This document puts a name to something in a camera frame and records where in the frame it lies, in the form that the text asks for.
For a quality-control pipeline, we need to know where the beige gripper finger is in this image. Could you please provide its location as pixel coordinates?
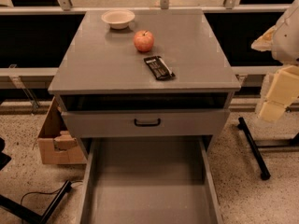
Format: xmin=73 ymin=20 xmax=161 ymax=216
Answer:
xmin=258 ymin=65 xmax=299 ymax=122

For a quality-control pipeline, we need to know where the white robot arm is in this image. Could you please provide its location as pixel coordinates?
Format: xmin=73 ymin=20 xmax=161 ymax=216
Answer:
xmin=251 ymin=0 xmax=299 ymax=122

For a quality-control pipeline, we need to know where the grey drawer cabinet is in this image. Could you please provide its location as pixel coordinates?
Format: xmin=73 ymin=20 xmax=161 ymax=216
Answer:
xmin=49 ymin=9 xmax=240 ymax=151

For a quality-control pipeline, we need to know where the grey top drawer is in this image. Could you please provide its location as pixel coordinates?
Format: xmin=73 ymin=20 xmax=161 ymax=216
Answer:
xmin=62 ymin=109 xmax=229 ymax=138

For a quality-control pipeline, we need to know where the black snack bar packet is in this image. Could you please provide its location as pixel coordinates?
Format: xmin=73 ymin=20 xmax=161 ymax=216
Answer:
xmin=144 ymin=56 xmax=176 ymax=80

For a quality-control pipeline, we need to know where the red apple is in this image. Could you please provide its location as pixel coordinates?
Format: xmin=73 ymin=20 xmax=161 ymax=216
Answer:
xmin=134 ymin=30 xmax=154 ymax=52

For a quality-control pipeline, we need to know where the white paper bowl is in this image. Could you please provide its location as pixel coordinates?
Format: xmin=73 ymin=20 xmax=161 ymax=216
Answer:
xmin=101 ymin=9 xmax=135 ymax=30

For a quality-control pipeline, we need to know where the brown cardboard box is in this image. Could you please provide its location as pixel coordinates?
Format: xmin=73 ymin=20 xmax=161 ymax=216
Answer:
xmin=37 ymin=99 xmax=86 ymax=165

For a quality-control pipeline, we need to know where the black stand leg left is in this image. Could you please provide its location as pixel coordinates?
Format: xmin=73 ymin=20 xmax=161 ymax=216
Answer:
xmin=0 ymin=137 xmax=73 ymax=224

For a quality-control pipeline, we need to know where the metal railing frame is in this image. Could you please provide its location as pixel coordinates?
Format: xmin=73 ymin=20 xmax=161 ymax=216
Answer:
xmin=1 ymin=0 xmax=293 ymax=109

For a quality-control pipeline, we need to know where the black cable on floor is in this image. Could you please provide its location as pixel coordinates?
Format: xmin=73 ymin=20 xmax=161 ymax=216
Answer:
xmin=20 ymin=180 xmax=84 ymax=224

